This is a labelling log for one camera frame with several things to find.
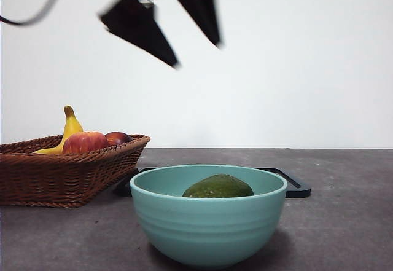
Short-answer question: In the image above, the green avocado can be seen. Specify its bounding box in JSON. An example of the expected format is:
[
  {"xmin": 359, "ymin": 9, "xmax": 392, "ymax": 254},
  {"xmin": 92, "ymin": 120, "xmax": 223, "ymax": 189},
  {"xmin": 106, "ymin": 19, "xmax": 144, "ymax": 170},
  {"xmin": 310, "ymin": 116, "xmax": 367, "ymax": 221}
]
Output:
[{"xmin": 181, "ymin": 173, "xmax": 255, "ymax": 198}]

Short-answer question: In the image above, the teal ceramic bowl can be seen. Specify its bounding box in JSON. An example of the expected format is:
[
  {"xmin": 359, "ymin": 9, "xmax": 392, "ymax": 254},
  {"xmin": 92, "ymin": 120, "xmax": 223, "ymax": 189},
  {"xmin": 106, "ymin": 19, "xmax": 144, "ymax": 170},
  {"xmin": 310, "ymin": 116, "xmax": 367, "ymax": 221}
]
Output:
[{"xmin": 129, "ymin": 164, "xmax": 288, "ymax": 269}]

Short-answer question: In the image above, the dark red peach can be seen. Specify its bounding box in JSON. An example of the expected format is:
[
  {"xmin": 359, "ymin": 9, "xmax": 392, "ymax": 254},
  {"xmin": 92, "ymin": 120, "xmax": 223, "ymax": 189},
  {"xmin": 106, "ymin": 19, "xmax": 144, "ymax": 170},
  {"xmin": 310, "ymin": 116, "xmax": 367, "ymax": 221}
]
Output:
[{"xmin": 104, "ymin": 132, "xmax": 132, "ymax": 146}]

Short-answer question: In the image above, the yellow banana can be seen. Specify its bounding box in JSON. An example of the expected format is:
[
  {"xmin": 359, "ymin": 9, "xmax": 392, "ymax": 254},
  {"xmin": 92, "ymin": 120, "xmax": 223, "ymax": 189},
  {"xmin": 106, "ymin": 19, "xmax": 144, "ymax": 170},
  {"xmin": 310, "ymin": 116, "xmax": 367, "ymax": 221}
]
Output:
[{"xmin": 33, "ymin": 105, "xmax": 85, "ymax": 155}]

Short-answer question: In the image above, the red yellow apple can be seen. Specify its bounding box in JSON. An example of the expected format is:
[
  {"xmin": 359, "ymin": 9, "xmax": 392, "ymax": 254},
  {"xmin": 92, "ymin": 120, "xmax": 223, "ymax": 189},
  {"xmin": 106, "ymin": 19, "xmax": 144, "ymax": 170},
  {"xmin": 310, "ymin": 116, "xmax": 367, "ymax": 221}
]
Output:
[{"xmin": 62, "ymin": 131, "xmax": 109, "ymax": 154}]

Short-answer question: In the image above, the brown woven wicker basket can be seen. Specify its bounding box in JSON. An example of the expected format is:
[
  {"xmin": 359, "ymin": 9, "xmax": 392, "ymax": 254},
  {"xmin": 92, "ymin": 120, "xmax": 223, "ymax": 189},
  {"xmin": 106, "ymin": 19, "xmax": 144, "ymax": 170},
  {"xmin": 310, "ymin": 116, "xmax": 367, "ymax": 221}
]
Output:
[{"xmin": 0, "ymin": 133, "xmax": 152, "ymax": 208}]

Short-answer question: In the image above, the dark rectangular tray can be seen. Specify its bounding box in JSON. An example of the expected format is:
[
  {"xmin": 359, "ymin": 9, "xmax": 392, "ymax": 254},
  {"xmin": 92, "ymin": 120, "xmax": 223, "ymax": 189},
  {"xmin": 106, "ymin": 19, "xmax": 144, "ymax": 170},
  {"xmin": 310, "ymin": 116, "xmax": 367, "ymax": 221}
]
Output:
[{"xmin": 113, "ymin": 167, "xmax": 311, "ymax": 198}]

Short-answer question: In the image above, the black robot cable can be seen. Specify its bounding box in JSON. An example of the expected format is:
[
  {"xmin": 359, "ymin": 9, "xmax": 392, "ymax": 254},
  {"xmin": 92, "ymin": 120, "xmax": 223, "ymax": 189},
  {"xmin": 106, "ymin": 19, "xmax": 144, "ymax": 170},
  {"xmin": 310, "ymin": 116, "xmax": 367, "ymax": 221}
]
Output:
[{"xmin": 0, "ymin": 0, "xmax": 68, "ymax": 26}]

